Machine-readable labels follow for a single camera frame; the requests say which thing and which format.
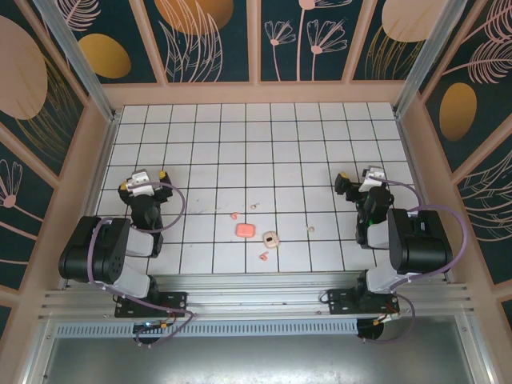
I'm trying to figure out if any slotted grey cable duct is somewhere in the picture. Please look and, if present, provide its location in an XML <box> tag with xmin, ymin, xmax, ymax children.
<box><xmin>55</xmin><ymin>318</ymin><xmax>359</xmax><ymax>337</ymax></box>

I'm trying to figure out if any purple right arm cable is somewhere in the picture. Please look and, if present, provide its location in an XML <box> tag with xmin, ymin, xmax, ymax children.
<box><xmin>359</xmin><ymin>178</ymin><xmax>469</xmax><ymax>345</ymax></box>

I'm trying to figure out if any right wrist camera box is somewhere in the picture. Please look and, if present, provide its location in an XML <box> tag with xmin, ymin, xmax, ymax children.
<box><xmin>358</xmin><ymin>166</ymin><xmax>388</xmax><ymax>194</ymax></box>

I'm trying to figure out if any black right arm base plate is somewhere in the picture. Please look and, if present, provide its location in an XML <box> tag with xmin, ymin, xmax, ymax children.
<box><xmin>327</xmin><ymin>287</ymin><xmax>401</xmax><ymax>317</ymax></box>

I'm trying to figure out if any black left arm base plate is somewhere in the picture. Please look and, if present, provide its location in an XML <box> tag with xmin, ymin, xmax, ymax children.
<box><xmin>114</xmin><ymin>291</ymin><xmax>189</xmax><ymax>319</ymax></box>

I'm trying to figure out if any aluminium frame post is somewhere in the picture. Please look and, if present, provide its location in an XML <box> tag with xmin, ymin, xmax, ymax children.
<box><xmin>391</xmin><ymin>0</ymin><xmax>469</xmax><ymax>117</ymax></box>
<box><xmin>34</xmin><ymin>0</ymin><xmax>121</xmax><ymax>123</ymax></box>

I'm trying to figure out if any grey sheet metal panel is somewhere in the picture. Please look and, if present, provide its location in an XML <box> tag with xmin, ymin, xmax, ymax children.
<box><xmin>23</xmin><ymin>315</ymin><xmax>493</xmax><ymax>384</ymax></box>

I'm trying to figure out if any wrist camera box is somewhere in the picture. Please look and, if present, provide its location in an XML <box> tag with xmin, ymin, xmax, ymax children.
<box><xmin>126</xmin><ymin>169</ymin><xmax>160</xmax><ymax>198</ymax></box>
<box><xmin>358</xmin><ymin>166</ymin><xmax>388</xmax><ymax>194</ymax></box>

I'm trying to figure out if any aluminium mounting rail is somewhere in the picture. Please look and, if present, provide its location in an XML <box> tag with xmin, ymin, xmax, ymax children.
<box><xmin>38</xmin><ymin>274</ymin><xmax>477</xmax><ymax>321</ymax></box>

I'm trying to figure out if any small circuit board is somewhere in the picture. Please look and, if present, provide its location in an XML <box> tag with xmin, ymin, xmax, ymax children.
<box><xmin>133</xmin><ymin>321</ymin><xmax>170</xmax><ymax>335</ymax></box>

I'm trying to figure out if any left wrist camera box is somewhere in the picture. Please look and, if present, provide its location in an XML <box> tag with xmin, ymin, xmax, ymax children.
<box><xmin>126</xmin><ymin>169</ymin><xmax>160</xmax><ymax>198</ymax></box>

